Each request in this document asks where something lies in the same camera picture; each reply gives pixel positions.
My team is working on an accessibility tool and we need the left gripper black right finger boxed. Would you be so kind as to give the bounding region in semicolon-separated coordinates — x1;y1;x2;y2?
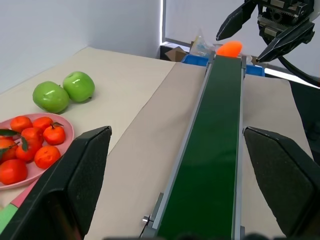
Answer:
243;126;320;238

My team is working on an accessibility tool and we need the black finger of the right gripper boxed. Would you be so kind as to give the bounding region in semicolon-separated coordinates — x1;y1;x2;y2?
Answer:
255;21;316;64
215;0;257;42

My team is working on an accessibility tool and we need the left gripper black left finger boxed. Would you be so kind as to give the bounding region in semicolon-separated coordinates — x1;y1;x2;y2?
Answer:
0;125;113;240

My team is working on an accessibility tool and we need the orange toy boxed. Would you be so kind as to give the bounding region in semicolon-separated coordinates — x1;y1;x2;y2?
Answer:
215;40;243;59

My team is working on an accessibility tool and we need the green conveyor belt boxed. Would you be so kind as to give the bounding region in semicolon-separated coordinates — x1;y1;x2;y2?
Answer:
139;53;249;240

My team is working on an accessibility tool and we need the clear plastic bag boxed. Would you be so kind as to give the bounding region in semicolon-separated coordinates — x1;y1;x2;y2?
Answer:
189;27;217;57

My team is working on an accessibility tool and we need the pink and green mat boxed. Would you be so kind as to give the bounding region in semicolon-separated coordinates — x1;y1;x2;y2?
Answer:
0;181;39;233

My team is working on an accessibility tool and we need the orange tangerine with leaf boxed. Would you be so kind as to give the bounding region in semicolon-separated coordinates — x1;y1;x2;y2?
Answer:
0;138;20;165
42;121;67;146
15;136;43;163

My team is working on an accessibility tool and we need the blue plastic bin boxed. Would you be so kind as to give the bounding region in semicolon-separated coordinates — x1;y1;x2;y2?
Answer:
180;53;266;76

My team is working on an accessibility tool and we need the pink plate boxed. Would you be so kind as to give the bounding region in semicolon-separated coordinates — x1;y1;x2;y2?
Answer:
0;112;75;191

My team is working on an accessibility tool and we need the brown cardboard box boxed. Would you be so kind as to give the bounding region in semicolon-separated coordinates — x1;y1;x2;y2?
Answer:
163;45;191;62

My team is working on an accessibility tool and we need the black equipment block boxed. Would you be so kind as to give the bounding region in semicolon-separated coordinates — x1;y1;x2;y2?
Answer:
289;79;320;161

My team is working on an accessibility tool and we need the green apple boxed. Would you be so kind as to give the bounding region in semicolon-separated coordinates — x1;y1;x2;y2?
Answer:
32;81;70;114
62;71;96;103

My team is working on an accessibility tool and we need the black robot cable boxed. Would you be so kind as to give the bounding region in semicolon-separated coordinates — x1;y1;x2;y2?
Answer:
279;55;320;87

